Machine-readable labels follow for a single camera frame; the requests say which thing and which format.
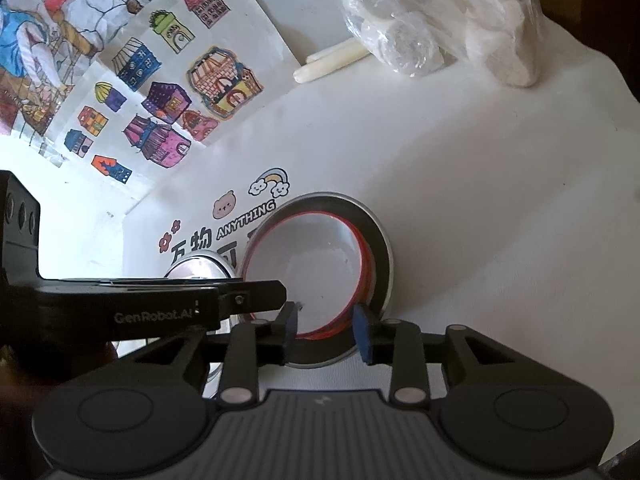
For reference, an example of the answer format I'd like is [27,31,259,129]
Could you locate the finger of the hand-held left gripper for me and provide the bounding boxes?
[217,280,289,317]

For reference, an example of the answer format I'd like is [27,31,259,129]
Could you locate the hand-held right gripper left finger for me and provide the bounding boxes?
[120,301,299,406]

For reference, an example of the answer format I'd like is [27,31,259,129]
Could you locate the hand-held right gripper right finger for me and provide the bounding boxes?
[351,304,523,406]

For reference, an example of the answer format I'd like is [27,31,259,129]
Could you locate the white bowl red rim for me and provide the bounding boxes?
[250,220,378,343]
[243,212,372,336]

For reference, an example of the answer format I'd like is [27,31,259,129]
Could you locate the matte steel bowl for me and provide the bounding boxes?
[164,252,237,396]

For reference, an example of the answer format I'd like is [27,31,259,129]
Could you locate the shiny steel bowl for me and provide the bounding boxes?
[240,191,395,370]

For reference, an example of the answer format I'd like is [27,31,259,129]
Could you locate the white printed table mat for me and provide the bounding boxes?
[120,7,640,480]

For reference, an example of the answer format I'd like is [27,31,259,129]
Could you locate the white stick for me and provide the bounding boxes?
[294,44,372,84]
[306,41,353,64]

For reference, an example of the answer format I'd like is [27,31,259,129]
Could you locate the coloured houses drawing paper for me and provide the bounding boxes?
[45,0,301,188]

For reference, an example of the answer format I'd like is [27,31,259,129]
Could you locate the coloured figures drawing paper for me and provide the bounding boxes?
[0,0,193,136]

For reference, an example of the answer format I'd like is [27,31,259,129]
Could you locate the clear plastic bag white lumps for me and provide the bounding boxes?
[335,0,543,88]

